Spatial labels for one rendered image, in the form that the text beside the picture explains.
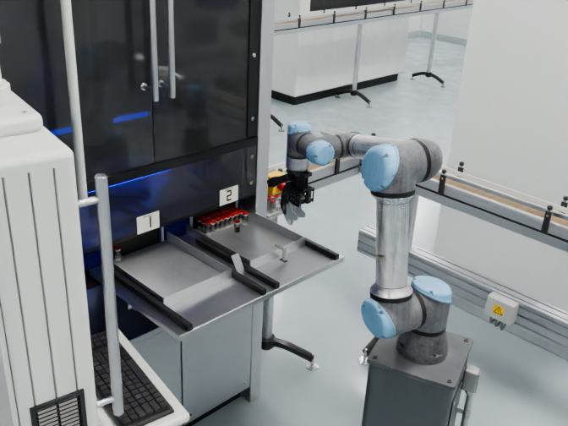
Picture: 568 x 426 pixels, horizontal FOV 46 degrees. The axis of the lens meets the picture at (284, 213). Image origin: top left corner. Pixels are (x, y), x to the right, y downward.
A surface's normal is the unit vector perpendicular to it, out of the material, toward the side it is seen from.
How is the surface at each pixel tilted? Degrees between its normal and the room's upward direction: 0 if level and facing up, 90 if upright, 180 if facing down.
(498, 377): 0
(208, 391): 90
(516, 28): 90
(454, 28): 90
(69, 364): 90
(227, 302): 0
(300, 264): 0
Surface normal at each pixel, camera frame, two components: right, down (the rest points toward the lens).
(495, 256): -0.71, 0.27
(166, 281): 0.04, -0.90
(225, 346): 0.70, 0.33
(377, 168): -0.87, 0.04
